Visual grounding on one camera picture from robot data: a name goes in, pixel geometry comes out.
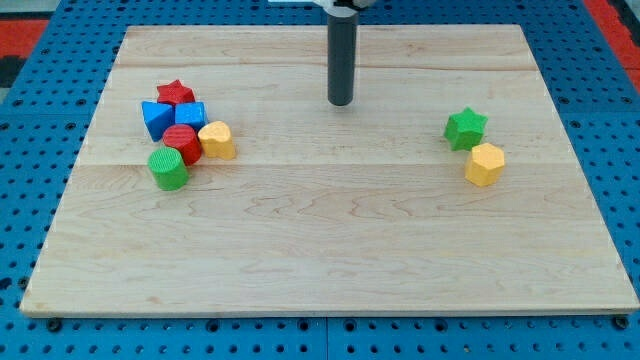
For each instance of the blue triangle block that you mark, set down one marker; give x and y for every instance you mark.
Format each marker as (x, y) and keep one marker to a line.
(157, 117)

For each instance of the yellow hexagon block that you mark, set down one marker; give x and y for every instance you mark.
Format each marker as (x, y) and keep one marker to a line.
(484, 165)

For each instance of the red star block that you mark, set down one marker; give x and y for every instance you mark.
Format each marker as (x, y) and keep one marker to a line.
(175, 93)

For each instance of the green cylinder block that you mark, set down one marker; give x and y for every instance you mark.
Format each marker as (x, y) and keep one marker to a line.
(168, 169)

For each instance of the wooden board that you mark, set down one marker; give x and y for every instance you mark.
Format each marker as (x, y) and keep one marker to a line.
(362, 210)

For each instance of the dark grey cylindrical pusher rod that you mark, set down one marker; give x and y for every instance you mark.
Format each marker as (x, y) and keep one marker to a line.
(342, 25)

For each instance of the green star block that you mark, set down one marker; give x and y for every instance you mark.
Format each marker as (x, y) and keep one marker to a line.
(465, 129)

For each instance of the blue cube block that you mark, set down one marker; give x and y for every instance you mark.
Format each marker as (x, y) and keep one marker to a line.
(192, 114)

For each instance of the red cylinder block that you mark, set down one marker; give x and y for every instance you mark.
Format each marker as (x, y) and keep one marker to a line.
(184, 139)

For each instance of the yellow heart block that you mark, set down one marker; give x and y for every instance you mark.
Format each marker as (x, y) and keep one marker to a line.
(217, 141)

